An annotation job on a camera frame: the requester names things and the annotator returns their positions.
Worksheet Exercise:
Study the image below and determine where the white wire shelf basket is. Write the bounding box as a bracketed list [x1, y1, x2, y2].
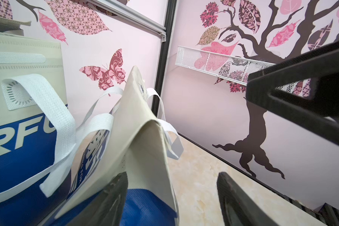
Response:
[175, 46, 311, 98]

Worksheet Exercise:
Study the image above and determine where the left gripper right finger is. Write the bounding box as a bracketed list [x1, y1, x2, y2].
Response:
[217, 172, 277, 226]

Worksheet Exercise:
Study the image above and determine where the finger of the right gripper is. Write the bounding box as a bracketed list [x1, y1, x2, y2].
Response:
[246, 40, 339, 146]

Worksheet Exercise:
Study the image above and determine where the takeout bag blue beige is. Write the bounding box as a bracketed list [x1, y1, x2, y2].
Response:
[42, 66, 183, 226]
[0, 18, 75, 226]

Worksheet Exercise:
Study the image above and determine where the aluminium rail back wall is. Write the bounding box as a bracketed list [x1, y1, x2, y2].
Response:
[88, 0, 167, 42]

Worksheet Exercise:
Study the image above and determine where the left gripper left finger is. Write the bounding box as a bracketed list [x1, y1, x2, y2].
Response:
[68, 172, 128, 226]

